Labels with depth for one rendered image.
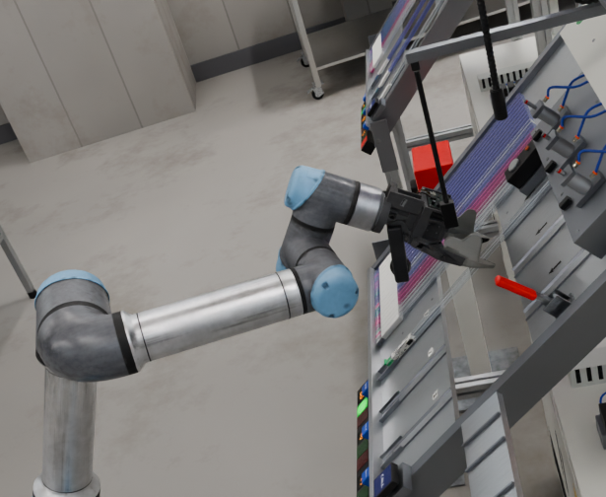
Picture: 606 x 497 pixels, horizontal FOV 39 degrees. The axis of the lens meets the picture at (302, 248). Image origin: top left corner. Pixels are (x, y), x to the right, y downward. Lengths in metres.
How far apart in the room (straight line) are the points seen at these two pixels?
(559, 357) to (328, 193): 0.44
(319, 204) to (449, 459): 0.44
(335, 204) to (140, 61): 4.01
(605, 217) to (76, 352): 0.75
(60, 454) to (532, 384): 0.79
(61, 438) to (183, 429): 1.39
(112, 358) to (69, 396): 0.21
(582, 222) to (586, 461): 0.52
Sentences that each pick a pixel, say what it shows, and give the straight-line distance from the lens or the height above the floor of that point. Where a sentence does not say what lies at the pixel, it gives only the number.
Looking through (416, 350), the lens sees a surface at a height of 0.80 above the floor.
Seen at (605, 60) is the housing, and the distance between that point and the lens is 1.34.
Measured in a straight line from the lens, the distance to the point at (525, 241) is 1.41.
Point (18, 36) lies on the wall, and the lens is 5.38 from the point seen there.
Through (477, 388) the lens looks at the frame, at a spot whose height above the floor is 0.31.
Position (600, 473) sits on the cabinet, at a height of 0.62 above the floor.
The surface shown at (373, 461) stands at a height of 0.73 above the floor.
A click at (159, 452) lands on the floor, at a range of 2.84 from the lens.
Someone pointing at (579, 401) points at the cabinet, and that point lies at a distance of 1.66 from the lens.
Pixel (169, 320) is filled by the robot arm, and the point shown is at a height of 1.11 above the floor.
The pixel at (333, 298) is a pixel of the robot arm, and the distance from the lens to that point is 1.29.
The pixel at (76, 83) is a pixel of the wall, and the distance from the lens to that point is 5.41.
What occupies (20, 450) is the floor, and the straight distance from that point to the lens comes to 3.17.
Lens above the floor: 1.77
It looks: 30 degrees down
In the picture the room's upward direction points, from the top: 19 degrees counter-clockwise
